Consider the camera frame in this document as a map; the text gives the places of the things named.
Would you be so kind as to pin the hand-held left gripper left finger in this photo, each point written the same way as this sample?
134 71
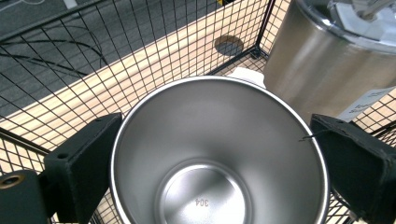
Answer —
84 168

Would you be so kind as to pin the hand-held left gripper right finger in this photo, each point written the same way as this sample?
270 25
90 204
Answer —
358 168

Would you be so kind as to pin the steel tumbler with clear lid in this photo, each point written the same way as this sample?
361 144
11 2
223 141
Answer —
317 62

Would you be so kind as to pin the white metal stand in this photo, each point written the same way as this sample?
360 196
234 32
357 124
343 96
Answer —
70 3

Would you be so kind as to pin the black yellow striped stand base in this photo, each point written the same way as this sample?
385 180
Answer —
221 1

